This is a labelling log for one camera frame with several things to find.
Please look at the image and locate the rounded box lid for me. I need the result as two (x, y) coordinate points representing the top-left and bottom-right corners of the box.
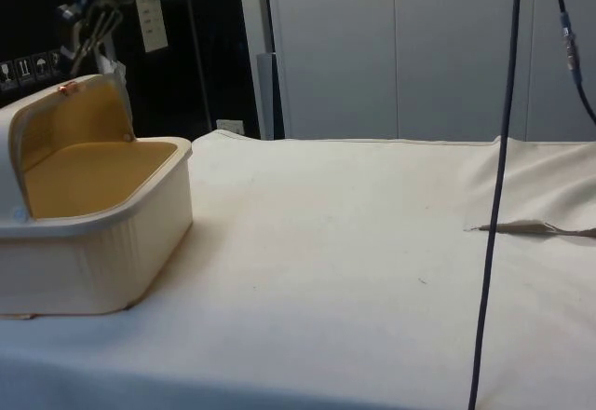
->
(0, 73), (137, 225)

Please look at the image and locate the black cabinet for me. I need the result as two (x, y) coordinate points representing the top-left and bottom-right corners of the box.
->
(0, 0), (263, 142)

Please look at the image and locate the cream box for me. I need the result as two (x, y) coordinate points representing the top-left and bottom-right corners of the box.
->
(0, 136), (194, 321)

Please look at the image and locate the pale locker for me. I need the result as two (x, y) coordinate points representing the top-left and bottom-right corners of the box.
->
(241, 0), (397, 142)
(393, 0), (533, 143)
(529, 0), (596, 144)

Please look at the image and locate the black cable with connector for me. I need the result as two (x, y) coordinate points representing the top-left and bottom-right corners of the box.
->
(549, 0), (596, 126)

